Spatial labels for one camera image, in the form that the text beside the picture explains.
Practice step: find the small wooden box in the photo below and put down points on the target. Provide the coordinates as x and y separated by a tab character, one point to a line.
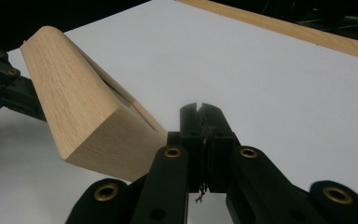
74	99

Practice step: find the white table sheet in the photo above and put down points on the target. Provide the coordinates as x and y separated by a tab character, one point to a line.
276	99

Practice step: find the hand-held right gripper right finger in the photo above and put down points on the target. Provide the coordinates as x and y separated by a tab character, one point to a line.
254	186

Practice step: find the thin dark thread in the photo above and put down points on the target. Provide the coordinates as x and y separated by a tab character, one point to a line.
201	196

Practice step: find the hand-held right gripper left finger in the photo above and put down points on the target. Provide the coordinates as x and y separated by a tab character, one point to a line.
171	180

